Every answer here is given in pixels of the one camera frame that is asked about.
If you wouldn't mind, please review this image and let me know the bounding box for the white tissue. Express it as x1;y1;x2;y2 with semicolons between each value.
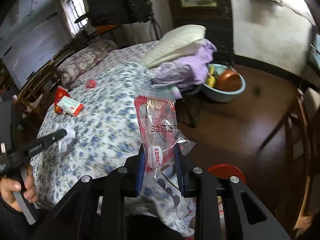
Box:
55;120;76;154

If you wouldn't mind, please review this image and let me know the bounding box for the red white paper box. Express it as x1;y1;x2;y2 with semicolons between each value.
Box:
57;96;84;116

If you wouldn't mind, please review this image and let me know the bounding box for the red snack wrapper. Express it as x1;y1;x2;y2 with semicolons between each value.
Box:
54;86;71;114

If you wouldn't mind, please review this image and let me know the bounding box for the pink transparent pastry wrapper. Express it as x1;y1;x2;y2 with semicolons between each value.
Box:
134;84;196;173

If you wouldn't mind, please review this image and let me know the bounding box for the red plastic trash basket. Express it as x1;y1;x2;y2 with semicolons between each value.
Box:
207;164;246;184

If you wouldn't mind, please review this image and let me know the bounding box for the left human hand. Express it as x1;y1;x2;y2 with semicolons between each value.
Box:
1;164;39;212

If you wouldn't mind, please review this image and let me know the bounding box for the blue floral bed quilt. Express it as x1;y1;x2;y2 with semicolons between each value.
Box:
30;62;195;237

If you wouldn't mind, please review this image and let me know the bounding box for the small red wrapper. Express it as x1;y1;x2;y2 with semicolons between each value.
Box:
85;80;97;89

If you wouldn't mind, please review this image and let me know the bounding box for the wooden chair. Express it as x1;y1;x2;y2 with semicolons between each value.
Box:
258;88;319;239

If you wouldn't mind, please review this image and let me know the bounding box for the light blue plastic basin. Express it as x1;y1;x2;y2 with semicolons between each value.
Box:
202;63;246;103

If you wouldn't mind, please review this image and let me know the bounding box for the copper brown bowl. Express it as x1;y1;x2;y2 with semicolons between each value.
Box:
214;68;242;92

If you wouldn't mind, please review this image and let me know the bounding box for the yellow plastic toy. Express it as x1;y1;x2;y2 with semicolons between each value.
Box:
206;64;216;88

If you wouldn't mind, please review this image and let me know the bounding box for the purple floral blanket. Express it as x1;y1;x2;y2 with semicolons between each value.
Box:
150;39;217;88

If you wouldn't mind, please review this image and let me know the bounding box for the black hanging bag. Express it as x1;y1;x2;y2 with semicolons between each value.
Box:
75;0;152;27

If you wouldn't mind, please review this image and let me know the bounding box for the cream quilted pillow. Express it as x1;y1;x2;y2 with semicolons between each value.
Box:
139;24;206;69

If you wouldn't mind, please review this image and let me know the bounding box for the dark wooden bed frame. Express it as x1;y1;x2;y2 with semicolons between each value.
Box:
15;37;83;120

